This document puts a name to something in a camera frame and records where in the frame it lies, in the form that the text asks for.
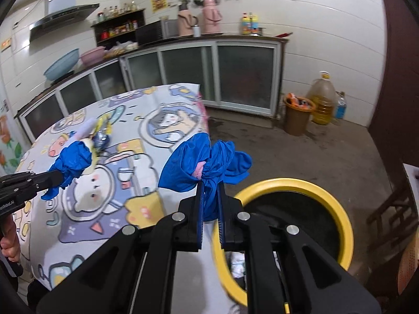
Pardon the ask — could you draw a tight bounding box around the brown wooden door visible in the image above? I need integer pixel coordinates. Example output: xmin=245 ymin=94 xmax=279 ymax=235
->
xmin=369 ymin=0 xmax=419 ymax=165

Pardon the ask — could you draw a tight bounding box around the pink plastic basin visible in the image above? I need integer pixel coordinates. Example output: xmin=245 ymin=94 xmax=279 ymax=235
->
xmin=80 ymin=46 xmax=107 ymax=67

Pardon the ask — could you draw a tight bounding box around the yellow blue wrapper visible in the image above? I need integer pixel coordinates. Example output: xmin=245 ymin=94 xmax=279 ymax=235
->
xmin=92 ymin=114 xmax=114 ymax=153

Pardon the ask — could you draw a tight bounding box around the yellow detergent bottle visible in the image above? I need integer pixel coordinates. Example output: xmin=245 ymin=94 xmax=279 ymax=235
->
xmin=241 ymin=13 xmax=259 ymax=36

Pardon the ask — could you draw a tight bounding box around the steel range hood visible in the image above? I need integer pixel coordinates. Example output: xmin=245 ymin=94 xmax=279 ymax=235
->
xmin=29 ymin=0 xmax=101 ymax=42

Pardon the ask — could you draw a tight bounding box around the red handled pan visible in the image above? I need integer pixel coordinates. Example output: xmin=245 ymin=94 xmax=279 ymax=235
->
xmin=260 ymin=31 xmax=294 ymax=39

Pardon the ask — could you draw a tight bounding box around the pink thermos with brown lid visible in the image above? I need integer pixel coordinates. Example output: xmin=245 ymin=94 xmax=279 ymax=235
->
xmin=177 ymin=2 xmax=199 ymax=37

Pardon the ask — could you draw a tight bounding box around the dark wooden spice rack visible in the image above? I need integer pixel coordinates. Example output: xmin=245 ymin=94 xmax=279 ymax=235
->
xmin=91 ymin=8 xmax=146 ymax=47

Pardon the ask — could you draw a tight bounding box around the row of seasoning jars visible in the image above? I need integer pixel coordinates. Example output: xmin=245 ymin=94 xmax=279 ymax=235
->
xmin=100 ymin=20 xmax=139 ymax=40

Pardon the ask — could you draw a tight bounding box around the cartoon printed tablecloth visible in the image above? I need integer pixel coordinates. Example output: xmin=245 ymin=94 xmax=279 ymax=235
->
xmin=13 ymin=83 xmax=230 ymax=314

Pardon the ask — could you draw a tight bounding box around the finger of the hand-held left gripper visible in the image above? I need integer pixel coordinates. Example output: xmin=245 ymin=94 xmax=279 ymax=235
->
xmin=0 ymin=169 xmax=65 ymax=201

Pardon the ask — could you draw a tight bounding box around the flower painted glass door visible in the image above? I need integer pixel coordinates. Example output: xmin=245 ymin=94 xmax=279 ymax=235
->
xmin=0 ymin=82 xmax=32 ymax=175

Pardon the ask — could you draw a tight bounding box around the large cooking oil jug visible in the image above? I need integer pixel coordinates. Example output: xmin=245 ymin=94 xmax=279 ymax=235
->
xmin=306 ymin=71 xmax=338 ymax=126

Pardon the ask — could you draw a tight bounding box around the person's left hand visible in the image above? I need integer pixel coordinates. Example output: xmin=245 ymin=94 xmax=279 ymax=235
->
xmin=0 ymin=218 xmax=22 ymax=263

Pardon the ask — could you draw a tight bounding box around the row of condiment bottles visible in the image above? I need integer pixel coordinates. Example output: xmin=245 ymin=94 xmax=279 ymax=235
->
xmin=96 ymin=0 xmax=138 ymax=23

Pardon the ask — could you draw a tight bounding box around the brown waste bin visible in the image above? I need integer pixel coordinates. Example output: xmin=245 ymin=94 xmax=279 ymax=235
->
xmin=283 ymin=93 xmax=317 ymax=137

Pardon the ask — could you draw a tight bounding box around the clear bag of food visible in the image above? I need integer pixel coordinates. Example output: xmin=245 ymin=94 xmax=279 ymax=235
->
xmin=108 ymin=41 xmax=139 ymax=56

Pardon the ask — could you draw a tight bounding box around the kitchen counter cabinet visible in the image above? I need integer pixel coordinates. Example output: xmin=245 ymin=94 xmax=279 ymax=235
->
xmin=18 ymin=34 xmax=290 ymax=145

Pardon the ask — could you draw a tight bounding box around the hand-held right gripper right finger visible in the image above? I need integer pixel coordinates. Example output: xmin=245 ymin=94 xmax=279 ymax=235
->
xmin=217 ymin=182 xmax=382 ymax=314

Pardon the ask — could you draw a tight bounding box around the bottle of blue liquid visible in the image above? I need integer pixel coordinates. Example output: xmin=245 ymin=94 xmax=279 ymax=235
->
xmin=334 ymin=91 xmax=347 ymax=121

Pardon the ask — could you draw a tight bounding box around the blue plastic bag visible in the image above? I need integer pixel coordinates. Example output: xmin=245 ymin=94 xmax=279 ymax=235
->
xmin=158 ymin=132 xmax=253 ymax=222
xmin=41 ymin=140 xmax=93 ymax=200

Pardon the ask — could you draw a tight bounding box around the yellow rimmed black bin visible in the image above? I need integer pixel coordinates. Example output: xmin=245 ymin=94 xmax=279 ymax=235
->
xmin=212 ymin=177 xmax=354 ymax=307

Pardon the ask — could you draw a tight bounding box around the blue plastic basin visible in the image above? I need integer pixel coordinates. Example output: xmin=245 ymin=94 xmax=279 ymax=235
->
xmin=43 ymin=48 xmax=80 ymax=82

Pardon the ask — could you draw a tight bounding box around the wooden stool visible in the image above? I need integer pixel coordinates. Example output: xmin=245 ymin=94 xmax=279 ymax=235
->
xmin=366 ymin=163 xmax=419 ymax=253

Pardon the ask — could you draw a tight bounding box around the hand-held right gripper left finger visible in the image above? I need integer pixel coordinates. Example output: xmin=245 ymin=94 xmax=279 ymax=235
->
xmin=36 ymin=182 xmax=205 ymax=314

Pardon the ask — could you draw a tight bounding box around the white crumpled plastic bag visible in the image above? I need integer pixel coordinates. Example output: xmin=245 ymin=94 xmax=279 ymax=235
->
xmin=74 ymin=119 xmax=99 ymax=141

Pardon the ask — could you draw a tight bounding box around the black microwave oven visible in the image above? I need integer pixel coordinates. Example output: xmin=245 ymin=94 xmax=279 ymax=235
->
xmin=135 ymin=19 xmax=179 ymax=45

